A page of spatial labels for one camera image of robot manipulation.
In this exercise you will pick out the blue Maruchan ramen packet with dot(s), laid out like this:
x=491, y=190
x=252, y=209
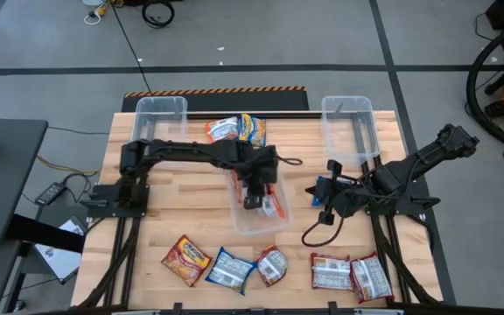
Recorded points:
x=317, y=200
x=254, y=131
x=230, y=270

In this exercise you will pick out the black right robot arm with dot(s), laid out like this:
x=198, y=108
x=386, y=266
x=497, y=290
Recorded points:
x=427, y=155

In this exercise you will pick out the black desk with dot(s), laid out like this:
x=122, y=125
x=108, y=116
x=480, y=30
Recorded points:
x=2, y=175

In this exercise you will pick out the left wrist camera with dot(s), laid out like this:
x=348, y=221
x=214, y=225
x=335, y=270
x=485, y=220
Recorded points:
x=252, y=202

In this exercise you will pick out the red Maruchan ramen packet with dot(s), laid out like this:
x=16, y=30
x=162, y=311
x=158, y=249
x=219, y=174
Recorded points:
x=331, y=272
x=272, y=265
x=371, y=277
x=187, y=260

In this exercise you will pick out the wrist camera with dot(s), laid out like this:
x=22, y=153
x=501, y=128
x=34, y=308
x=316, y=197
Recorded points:
x=252, y=202
x=334, y=166

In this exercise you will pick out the black desk frame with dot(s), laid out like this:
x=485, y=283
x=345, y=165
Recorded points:
x=46, y=234

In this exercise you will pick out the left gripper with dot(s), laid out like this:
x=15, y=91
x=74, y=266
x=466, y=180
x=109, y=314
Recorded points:
x=261, y=168

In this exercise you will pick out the orange Maruchan ramen packet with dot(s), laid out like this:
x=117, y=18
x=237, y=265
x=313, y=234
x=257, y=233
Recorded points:
x=274, y=206
x=222, y=129
x=234, y=186

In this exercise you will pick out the white printed paper sheet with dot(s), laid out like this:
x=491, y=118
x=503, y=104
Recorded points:
x=57, y=258

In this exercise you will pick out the yellow and white power plug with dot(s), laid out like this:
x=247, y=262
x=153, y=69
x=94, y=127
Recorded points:
x=99, y=9

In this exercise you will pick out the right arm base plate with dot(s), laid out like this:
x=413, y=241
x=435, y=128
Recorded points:
x=414, y=206

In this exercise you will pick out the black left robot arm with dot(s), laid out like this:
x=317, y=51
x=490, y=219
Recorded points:
x=191, y=151

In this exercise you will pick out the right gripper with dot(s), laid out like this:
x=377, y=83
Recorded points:
x=344, y=197

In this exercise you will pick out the clear plastic bin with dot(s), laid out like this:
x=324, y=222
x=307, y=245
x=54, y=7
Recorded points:
x=160, y=111
x=252, y=225
x=348, y=118

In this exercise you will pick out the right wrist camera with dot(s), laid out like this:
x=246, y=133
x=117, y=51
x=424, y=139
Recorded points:
x=334, y=166

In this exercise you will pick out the black hazard-striped floor mat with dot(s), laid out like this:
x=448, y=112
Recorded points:
x=234, y=100

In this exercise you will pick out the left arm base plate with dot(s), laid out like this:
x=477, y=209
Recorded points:
x=99, y=206

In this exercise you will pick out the black power adapter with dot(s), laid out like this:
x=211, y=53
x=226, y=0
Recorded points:
x=51, y=192

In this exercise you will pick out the black aluminium table frame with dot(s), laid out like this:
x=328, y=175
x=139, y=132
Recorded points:
x=300, y=115

